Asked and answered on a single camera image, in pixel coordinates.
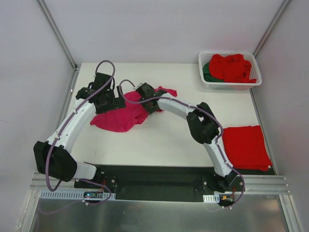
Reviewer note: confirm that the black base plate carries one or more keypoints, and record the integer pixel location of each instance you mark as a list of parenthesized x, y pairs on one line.
[(153, 183)]

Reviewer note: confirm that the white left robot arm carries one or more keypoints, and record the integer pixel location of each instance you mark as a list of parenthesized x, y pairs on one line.
[(53, 157)]

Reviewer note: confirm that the folded red t shirt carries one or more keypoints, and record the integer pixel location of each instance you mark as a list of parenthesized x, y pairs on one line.
[(245, 148)]

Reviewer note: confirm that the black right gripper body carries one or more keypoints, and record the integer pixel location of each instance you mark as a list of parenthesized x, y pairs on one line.
[(144, 89)]

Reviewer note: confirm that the red crumpled t shirt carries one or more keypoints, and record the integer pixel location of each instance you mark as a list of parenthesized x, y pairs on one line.
[(231, 69)]

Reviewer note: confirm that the green t shirt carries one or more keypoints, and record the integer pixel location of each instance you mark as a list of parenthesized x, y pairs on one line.
[(207, 75)]

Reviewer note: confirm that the white plastic laundry basket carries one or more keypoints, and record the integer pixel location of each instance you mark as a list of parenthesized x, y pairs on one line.
[(205, 56)]

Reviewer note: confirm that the aluminium frame rail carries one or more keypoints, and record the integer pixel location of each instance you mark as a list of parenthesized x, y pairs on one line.
[(251, 182)]

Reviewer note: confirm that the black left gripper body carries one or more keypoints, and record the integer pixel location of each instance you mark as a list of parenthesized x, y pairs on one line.
[(119, 97)]

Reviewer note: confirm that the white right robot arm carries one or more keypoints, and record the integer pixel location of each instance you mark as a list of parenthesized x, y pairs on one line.
[(203, 127)]

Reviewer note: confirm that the pink t shirt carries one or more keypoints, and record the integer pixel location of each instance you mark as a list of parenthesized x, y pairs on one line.
[(121, 120)]

